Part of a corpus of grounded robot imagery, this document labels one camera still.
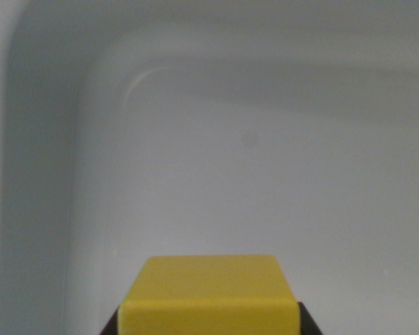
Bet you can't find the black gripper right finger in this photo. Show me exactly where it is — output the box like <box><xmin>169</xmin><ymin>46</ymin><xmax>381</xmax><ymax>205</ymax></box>
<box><xmin>296</xmin><ymin>301</ymin><xmax>324</xmax><ymax>335</ymax></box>

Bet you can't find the white plastic bin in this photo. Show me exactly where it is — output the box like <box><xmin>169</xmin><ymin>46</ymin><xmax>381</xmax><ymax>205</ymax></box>
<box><xmin>0</xmin><ymin>0</ymin><xmax>419</xmax><ymax>335</ymax></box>

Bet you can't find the yellow wooden cube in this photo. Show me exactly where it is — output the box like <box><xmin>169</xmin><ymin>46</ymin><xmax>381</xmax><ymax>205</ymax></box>
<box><xmin>117</xmin><ymin>254</ymin><xmax>300</xmax><ymax>335</ymax></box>

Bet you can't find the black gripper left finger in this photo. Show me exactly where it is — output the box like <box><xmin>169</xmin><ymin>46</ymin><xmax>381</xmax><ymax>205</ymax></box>
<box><xmin>98</xmin><ymin>304</ymin><xmax>121</xmax><ymax>335</ymax></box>

